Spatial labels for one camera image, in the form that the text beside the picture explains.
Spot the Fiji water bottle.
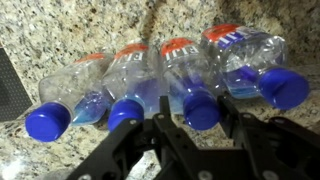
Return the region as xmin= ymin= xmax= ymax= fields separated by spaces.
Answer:
xmin=199 ymin=23 xmax=311 ymax=111
xmin=101 ymin=42 xmax=168 ymax=133
xmin=159 ymin=37 xmax=222 ymax=132
xmin=24 ymin=51 xmax=116 ymax=144

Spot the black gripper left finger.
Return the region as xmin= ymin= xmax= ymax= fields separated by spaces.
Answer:
xmin=66 ymin=95 xmax=201 ymax=180

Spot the dark grey mat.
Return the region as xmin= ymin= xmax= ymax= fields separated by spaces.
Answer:
xmin=0 ymin=46 xmax=34 ymax=123

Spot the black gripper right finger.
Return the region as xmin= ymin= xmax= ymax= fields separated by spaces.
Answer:
xmin=218 ymin=95 xmax=320 ymax=180

